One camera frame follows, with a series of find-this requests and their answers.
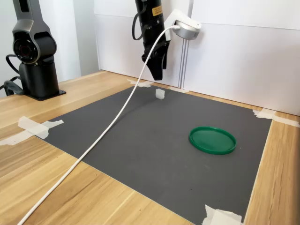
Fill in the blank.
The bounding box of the white and silver camera box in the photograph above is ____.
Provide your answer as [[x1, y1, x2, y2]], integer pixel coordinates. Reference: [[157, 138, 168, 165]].
[[164, 8, 202, 41]]

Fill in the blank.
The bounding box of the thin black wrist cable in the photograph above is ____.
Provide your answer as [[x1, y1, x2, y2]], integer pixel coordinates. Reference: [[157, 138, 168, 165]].
[[132, 0, 148, 41]]

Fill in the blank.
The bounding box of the thick black braided cable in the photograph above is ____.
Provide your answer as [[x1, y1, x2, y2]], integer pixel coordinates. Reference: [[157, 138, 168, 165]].
[[0, 76, 25, 97]]

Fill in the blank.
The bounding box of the white masking tape patch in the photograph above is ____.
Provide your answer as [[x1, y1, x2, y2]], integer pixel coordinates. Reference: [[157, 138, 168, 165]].
[[252, 108, 300, 128], [127, 79, 153, 89], [202, 204, 243, 225], [0, 116, 64, 146]]

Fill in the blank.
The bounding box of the white partition panel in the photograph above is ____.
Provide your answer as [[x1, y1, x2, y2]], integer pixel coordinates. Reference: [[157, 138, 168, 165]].
[[93, 14, 188, 89], [182, 22, 300, 117]]

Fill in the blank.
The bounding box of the clear partition joiner strip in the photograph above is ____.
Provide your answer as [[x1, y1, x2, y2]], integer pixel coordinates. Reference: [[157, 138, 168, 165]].
[[179, 38, 191, 90]]

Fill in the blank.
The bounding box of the round green lid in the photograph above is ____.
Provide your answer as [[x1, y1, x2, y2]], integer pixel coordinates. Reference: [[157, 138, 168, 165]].
[[188, 126, 237, 156]]

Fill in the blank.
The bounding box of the dark grey mat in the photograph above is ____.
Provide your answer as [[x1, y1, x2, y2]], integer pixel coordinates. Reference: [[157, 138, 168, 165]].
[[43, 85, 272, 225]]

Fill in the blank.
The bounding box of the white camera cable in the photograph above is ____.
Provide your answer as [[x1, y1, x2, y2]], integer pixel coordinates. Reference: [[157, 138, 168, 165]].
[[17, 25, 181, 225]]

